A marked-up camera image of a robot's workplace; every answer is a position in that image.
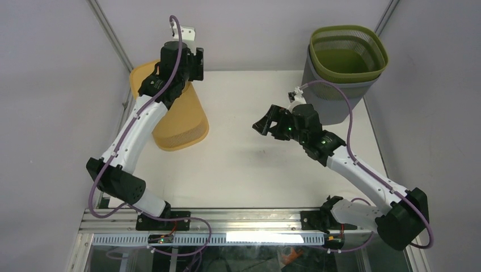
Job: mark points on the aluminium front rail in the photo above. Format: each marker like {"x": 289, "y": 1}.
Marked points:
{"x": 202, "y": 220}

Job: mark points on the green plastic basket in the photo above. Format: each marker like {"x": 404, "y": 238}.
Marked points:
{"x": 347, "y": 54}

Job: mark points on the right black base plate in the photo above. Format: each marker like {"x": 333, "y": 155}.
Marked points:
{"x": 321, "y": 218}

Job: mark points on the left aluminium corner post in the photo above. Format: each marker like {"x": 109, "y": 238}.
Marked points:
{"x": 110, "y": 33}

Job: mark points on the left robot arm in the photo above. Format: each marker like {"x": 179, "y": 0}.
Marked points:
{"x": 112, "y": 173}

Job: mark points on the white slotted cable duct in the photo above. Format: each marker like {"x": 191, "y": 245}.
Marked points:
{"x": 236, "y": 238}

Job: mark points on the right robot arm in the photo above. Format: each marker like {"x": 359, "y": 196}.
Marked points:
{"x": 398, "y": 215}

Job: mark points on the aluminium corner post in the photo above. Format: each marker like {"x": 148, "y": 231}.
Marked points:
{"x": 387, "y": 14}
{"x": 110, "y": 33}

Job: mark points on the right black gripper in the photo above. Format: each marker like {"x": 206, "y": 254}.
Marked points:
{"x": 275, "y": 114}

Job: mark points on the yellow plastic basket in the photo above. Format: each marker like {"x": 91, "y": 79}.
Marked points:
{"x": 185, "y": 124}

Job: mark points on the right aluminium corner post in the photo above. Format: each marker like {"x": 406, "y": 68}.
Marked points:
{"x": 387, "y": 14}

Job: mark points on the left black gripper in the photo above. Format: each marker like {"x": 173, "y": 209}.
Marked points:
{"x": 197, "y": 60}

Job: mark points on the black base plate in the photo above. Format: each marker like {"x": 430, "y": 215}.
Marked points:
{"x": 321, "y": 218}
{"x": 177, "y": 220}

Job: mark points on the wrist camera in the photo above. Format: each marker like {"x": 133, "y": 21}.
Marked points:
{"x": 188, "y": 35}
{"x": 296, "y": 98}

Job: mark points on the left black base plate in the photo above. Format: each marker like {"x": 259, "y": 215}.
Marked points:
{"x": 177, "y": 220}

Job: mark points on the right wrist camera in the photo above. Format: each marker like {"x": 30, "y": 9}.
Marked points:
{"x": 296, "y": 98}

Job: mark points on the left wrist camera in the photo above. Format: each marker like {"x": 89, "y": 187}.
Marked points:
{"x": 188, "y": 35}

